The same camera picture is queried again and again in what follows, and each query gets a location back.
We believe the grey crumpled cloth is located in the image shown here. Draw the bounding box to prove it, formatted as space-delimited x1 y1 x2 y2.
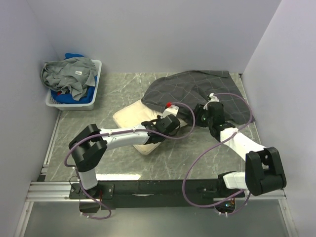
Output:
40 57 98 101

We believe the black base beam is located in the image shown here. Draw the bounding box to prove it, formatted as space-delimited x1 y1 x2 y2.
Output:
69 179 245 213

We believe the white laundry basket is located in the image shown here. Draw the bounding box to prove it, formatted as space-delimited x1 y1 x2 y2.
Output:
45 59 102 111

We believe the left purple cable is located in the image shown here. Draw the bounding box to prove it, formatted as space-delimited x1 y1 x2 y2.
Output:
64 101 197 220

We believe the cream pillow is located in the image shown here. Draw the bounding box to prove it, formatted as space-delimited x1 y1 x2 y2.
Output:
113 100 187 155

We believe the blue cloth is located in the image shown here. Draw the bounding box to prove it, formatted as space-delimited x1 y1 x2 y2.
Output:
42 53 98 104

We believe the dark grey checked pillowcase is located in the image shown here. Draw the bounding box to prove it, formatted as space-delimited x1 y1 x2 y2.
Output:
141 70 250 125

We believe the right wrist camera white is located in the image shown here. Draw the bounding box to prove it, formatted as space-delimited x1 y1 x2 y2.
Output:
204 93 219 109

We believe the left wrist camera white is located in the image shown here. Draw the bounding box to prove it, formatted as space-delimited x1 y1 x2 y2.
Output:
161 102 179 118

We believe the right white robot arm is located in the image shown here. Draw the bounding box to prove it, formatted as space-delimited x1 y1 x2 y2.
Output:
194 102 287 197

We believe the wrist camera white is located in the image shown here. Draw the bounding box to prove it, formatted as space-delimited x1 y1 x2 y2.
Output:
204 93 219 109
161 102 179 118

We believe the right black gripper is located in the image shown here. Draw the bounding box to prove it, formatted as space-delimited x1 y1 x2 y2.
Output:
186 104 213 128

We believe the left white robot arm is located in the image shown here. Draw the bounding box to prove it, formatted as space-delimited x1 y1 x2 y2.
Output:
69 115 180 198

